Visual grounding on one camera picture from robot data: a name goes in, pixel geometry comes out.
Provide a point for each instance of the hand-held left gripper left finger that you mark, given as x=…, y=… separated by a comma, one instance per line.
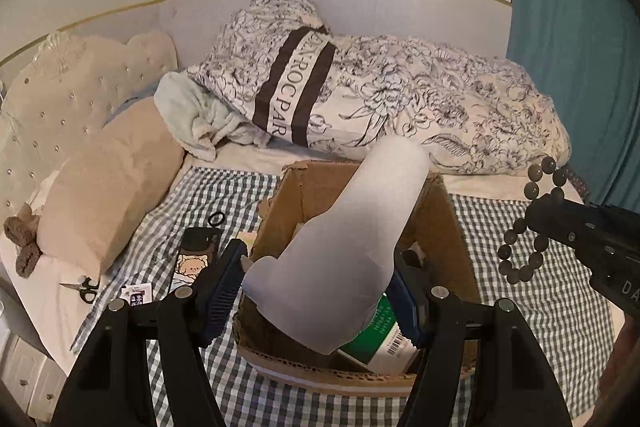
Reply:
x=220, y=292

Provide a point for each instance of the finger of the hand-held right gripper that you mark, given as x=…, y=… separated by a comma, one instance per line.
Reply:
x=555, y=222

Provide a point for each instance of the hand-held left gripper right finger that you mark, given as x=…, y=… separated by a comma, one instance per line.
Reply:
x=407, y=307

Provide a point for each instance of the green and white carton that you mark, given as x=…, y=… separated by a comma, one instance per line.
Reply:
x=385, y=337

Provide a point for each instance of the brown cardboard box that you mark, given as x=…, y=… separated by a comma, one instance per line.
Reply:
x=450, y=247

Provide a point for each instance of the long white strip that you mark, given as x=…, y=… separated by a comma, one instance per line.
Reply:
x=350, y=257

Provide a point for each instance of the black bear print case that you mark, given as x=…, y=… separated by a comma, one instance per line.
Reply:
x=192, y=267

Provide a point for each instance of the small white and blue sachet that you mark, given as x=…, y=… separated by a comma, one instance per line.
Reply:
x=137, y=296

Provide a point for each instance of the green checked cloth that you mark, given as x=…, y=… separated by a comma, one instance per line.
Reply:
x=525, y=332

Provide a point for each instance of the plain beige pillow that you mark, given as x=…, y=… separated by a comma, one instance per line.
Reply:
x=110, y=187

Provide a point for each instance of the floral duvet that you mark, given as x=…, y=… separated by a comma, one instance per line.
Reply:
x=450, y=107

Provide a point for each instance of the light green fleece blanket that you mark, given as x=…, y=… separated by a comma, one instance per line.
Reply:
x=185, y=112

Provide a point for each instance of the teal curtain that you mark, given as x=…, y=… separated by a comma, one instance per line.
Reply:
x=575, y=32

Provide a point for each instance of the brown plush toy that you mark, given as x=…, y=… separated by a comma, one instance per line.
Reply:
x=25, y=257

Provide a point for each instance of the white panelled furniture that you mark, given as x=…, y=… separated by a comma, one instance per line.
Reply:
x=30, y=372

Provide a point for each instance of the floral pillow with brown stripes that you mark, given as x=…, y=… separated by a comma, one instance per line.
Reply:
x=250, y=42

